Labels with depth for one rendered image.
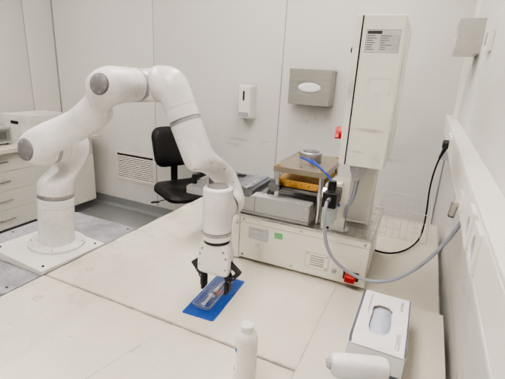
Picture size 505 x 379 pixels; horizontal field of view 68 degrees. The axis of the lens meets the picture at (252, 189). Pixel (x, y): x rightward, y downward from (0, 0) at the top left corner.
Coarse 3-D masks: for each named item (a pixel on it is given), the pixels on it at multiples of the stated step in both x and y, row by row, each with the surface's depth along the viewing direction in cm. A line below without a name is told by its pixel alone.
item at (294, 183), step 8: (280, 176) 132; (288, 176) 132; (296, 176) 133; (304, 176) 133; (288, 184) 128; (296, 184) 127; (304, 184) 126; (312, 184) 125; (296, 192) 128; (304, 192) 127; (312, 192) 126
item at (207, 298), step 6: (216, 282) 116; (222, 282) 117; (210, 288) 113; (216, 288) 113; (222, 288) 113; (204, 294) 110; (210, 294) 110; (216, 294) 110; (198, 300) 107; (204, 300) 107; (210, 300) 107; (204, 306) 104
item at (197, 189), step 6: (198, 180) 152; (204, 180) 152; (210, 180) 146; (186, 186) 145; (192, 186) 144; (198, 186) 144; (186, 192) 146; (192, 192) 145; (198, 192) 144; (264, 192) 142; (270, 192) 147; (246, 198) 136
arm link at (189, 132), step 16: (176, 128) 99; (192, 128) 99; (192, 144) 99; (208, 144) 101; (192, 160) 100; (208, 160) 101; (224, 160) 106; (208, 176) 111; (224, 176) 109; (240, 192) 110; (240, 208) 109
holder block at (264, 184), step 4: (236, 172) 158; (240, 176) 156; (244, 176) 156; (248, 176) 153; (240, 180) 146; (268, 180) 149; (260, 184) 143; (264, 184) 145; (252, 188) 138; (256, 188) 138; (260, 188) 142; (264, 188) 146; (244, 192) 136; (248, 192) 136; (252, 192) 135
